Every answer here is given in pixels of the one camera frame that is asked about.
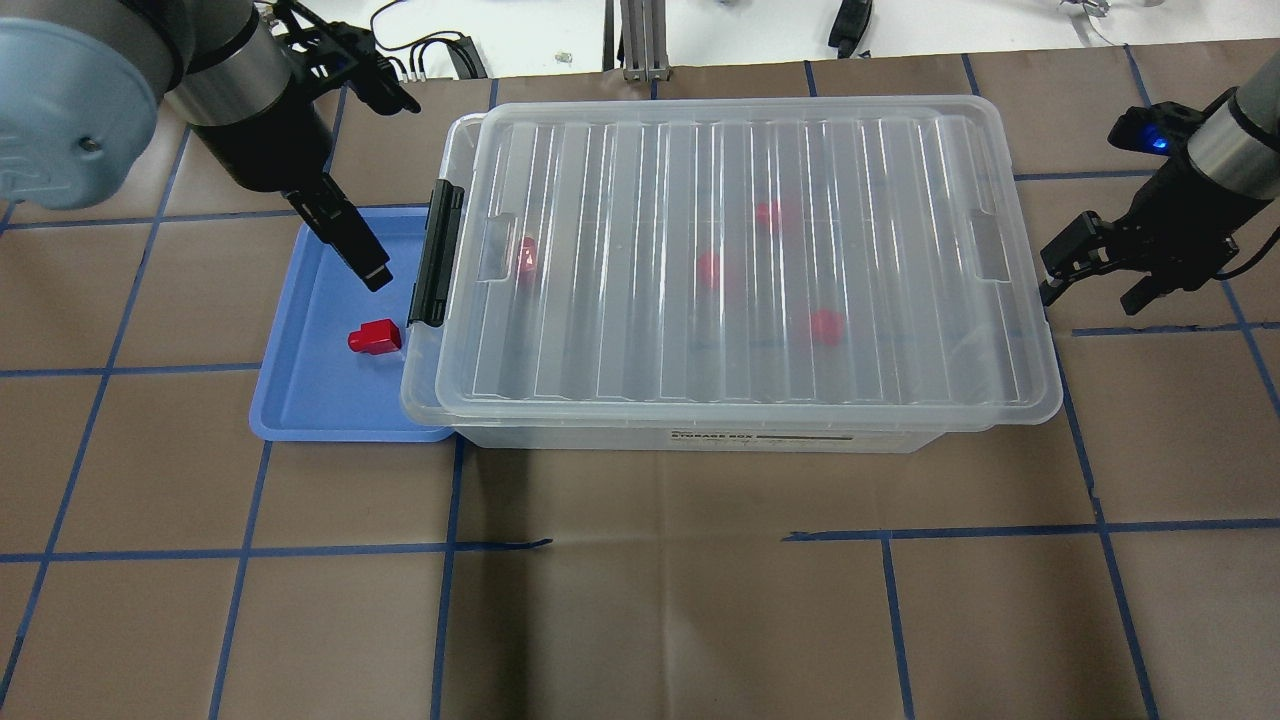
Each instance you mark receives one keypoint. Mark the red block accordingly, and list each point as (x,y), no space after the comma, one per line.
(827,327)
(527,262)
(376,338)
(709,271)

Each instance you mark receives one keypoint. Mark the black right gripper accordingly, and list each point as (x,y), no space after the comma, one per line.
(1181,206)

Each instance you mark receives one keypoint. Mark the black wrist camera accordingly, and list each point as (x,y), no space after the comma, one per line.
(328,55)
(1160,129)

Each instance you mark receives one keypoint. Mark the blue plastic tray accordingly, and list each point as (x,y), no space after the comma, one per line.
(311,387)

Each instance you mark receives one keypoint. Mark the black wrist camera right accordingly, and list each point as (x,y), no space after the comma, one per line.
(1160,129)

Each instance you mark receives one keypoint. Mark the clear plastic box lid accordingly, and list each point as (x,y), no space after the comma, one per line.
(901,213)

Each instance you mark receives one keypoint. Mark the clear plastic storage box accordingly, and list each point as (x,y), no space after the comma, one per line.
(417,396)

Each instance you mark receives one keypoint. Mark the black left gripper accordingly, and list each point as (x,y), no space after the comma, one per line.
(257,151)

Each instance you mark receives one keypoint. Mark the black box latch handle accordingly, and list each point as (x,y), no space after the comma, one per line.
(430,295)

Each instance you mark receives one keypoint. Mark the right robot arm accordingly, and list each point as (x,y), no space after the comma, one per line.
(1220,170)

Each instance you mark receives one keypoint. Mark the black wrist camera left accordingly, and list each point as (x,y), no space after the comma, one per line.
(328,55)

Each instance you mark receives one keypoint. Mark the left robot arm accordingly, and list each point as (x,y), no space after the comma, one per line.
(82,83)

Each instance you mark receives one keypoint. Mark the black power plug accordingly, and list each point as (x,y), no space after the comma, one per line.
(849,26)

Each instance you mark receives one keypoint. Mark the aluminium frame post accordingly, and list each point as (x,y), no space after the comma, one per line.
(644,55)

